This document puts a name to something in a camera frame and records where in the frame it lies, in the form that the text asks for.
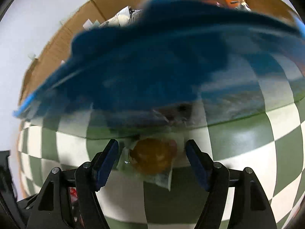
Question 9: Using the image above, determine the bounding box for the small red snack packet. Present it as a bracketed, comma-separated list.
[69, 187, 78, 203]

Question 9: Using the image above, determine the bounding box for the packaged braised egg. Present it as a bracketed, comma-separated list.
[116, 133, 185, 191]

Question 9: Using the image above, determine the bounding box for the orange snack packet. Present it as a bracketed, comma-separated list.
[224, 0, 251, 11]

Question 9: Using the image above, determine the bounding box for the green white checkered mat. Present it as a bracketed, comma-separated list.
[18, 54, 304, 228]

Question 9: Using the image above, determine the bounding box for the cardboard milk box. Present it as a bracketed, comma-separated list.
[13, 0, 305, 140]

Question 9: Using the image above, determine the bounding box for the white beige snack bag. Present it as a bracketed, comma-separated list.
[83, 6, 143, 31]

